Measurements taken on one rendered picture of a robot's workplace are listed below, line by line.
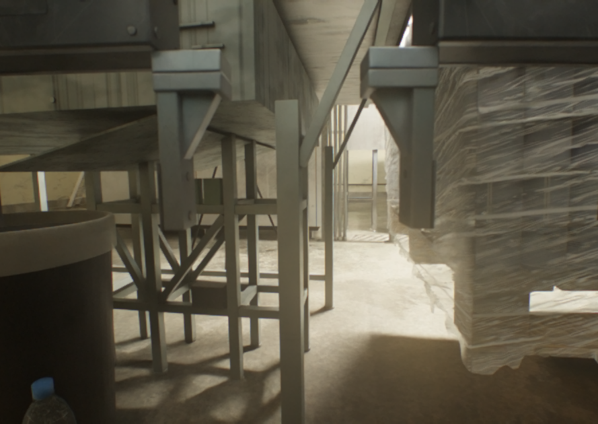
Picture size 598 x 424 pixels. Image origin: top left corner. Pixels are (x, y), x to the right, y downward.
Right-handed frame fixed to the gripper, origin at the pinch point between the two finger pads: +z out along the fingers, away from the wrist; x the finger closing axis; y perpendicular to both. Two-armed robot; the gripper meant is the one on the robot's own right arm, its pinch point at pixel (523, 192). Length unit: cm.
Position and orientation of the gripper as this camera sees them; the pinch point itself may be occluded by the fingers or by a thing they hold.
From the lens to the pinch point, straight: 24.9
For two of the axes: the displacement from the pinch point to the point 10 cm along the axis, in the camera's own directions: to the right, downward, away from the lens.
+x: 10.0, -0.1, -0.1
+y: -0.1, 1.2, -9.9
